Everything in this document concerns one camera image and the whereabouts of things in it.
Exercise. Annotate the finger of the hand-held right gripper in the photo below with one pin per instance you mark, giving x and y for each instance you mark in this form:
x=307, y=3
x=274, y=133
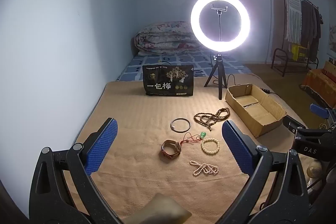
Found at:
x=292, y=125
x=319, y=109

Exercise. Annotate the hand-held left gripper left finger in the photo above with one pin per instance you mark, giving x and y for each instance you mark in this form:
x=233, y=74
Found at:
x=101, y=146

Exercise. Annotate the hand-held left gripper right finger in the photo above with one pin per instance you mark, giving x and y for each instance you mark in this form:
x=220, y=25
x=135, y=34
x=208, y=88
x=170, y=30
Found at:
x=237, y=146

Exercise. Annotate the cardboard box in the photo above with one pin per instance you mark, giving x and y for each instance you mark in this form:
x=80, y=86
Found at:
x=262, y=113

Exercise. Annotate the brown leather watch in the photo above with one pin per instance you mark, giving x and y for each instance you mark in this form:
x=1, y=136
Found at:
x=168, y=146

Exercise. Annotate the black bangle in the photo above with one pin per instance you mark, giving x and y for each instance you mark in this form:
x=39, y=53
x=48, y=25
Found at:
x=172, y=127

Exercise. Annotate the yellow box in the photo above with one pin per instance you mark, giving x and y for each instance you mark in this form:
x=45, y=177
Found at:
x=299, y=52

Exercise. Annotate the black tripod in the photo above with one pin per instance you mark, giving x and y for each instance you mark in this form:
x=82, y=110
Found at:
x=220, y=82

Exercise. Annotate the dark hanging clothes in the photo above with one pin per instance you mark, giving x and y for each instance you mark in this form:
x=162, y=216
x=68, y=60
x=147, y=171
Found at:
x=311, y=27

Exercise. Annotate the beige cloth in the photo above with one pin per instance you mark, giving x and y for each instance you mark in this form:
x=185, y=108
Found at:
x=157, y=209

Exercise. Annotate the black snack bag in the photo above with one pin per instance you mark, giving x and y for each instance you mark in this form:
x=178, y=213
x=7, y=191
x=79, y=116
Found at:
x=168, y=82

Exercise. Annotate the white knitted cloth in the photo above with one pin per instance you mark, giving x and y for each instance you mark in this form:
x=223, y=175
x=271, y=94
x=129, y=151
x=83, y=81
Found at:
x=292, y=16

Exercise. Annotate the blue patterned bed sheet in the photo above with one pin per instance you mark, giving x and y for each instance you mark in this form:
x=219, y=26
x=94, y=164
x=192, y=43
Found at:
x=157, y=61

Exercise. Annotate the folded floral quilt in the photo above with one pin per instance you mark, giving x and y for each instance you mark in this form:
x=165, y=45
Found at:
x=165, y=37

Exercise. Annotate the phone holder clamp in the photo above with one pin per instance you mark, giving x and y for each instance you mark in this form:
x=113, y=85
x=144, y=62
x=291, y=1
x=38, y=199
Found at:
x=219, y=7

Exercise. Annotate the wall poster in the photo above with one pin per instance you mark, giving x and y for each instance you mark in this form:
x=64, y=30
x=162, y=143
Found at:
x=332, y=37

